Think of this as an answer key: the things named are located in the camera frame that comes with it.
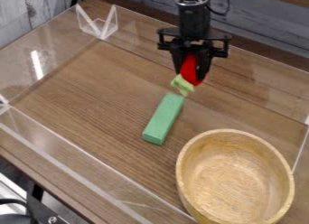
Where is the round wooden bowl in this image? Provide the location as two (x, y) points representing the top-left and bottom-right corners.
(176, 129), (295, 224)

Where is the clear acrylic corner bracket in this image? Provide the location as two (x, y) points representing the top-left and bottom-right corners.
(75, 5), (118, 40)

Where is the clear acrylic enclosure wall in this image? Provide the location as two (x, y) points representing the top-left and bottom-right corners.
(0, 1), (309, 224)

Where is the red plush strawberry toy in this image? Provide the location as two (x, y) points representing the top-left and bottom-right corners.
(170, 53), (204, 97)

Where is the green rectangular block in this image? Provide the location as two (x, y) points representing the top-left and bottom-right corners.
(142, 93), (185, 145)

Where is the black metal table frame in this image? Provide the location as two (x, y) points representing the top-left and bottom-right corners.
(27, 182), (85, 224)

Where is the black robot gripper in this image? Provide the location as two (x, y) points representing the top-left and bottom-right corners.
(157, 3), (232, 81)

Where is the black cable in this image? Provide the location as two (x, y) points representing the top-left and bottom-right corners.
(0, 198), (34, 224)

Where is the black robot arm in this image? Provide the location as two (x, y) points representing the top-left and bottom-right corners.
(157, 0), (232, 86)

